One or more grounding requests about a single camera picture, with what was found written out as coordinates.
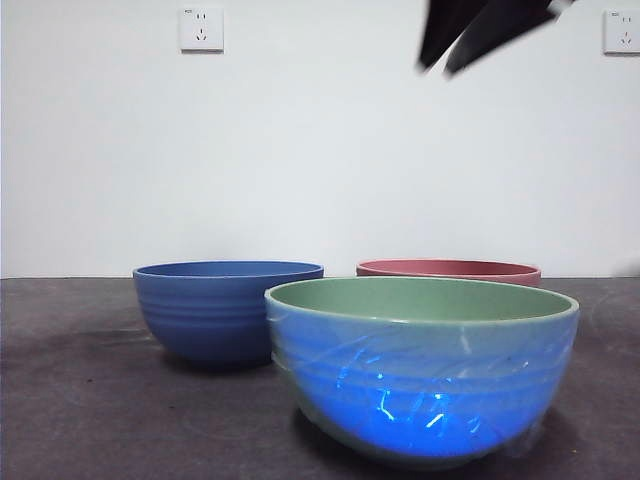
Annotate red ribbed bowl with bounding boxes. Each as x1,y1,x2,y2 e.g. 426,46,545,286
355,258,543,288

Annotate green ribbed bowl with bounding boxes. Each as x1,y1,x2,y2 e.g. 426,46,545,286
263,276,582,460

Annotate blue ribbed bowl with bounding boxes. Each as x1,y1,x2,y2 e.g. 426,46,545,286
131,259,326,372

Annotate white wall socket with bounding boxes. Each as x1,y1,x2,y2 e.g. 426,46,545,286
179,5,225,55
602,8,640,56

